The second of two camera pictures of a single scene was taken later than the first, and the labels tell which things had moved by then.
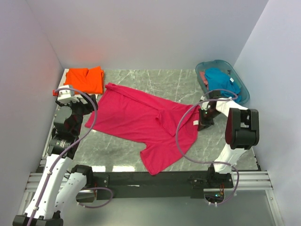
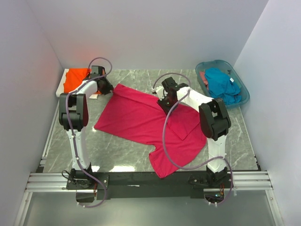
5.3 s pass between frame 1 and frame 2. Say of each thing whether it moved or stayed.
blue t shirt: stayed
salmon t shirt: stayed
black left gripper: moved
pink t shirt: moved
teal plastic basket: stayed
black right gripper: moved
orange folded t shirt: stayed
